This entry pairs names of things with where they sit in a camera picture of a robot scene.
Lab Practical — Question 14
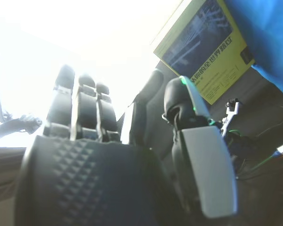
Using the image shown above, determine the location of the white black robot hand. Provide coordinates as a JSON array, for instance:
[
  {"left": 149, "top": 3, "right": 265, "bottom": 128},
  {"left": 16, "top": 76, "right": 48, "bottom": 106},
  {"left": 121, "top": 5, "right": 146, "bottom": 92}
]
[{"left": 14, "top": 64, "right": 240, "bottom": 226}]

